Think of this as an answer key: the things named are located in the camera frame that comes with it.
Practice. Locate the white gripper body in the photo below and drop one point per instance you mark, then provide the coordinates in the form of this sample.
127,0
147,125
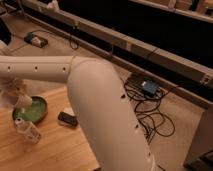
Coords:
10,90

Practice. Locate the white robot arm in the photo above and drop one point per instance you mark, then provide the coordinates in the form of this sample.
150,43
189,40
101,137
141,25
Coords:
99,101

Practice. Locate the green ceramic bowl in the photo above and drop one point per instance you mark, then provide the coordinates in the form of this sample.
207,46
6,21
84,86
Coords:
34,113

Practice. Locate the black office chair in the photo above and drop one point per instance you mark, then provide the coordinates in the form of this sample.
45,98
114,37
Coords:
5,34

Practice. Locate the black rectangular device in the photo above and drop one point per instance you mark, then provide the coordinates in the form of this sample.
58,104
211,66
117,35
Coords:
68,119

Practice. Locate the blue black power adapter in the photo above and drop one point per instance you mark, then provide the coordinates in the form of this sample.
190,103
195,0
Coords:
149,88

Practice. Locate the long metal frame rail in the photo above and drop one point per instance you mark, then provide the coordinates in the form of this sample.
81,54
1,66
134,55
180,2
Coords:
178,64

